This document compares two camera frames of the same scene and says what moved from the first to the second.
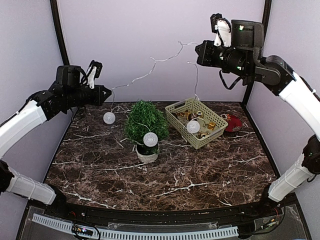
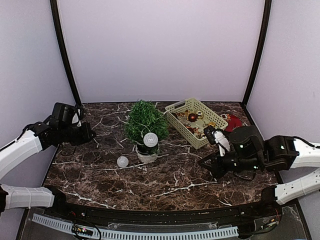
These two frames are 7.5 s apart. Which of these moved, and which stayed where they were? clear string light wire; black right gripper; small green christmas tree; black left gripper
Moved: black left gripper; clear string light wire; black right gripper
Stayed: small green christmas tree
